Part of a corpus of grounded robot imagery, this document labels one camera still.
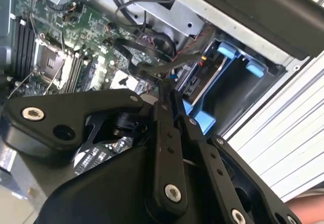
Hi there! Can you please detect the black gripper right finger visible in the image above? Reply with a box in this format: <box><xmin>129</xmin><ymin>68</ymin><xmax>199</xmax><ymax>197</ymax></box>
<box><xmin>170</xmin><ymin>88</ymin><xmax>303</xmax><ymax>224</ymax></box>

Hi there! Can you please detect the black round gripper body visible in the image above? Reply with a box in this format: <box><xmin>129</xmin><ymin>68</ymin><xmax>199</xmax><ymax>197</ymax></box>
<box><xmin>35</xmin><ymin>144</ymin><xmax>235</xmax><ymax>224</ymax></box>

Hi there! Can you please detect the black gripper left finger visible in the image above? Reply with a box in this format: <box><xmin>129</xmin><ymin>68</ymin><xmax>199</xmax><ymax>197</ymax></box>
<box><xmin>2</xmin><ymin>81</ymin><xmax>190</xmax><ymax>216</ymax></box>

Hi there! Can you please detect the hard disk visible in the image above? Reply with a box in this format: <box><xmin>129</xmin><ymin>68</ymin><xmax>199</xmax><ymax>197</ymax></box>
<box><xmin>177</xmin><ymin>40</ymin><xmax>269</xmax><ymax>135</ymax></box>

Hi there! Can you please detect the black disk power wire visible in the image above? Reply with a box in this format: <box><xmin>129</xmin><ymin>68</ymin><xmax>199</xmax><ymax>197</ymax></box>
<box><xmin>113</xmin><ymin>38</ymin><xmax>211</xmax><ymax>78</ymax></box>

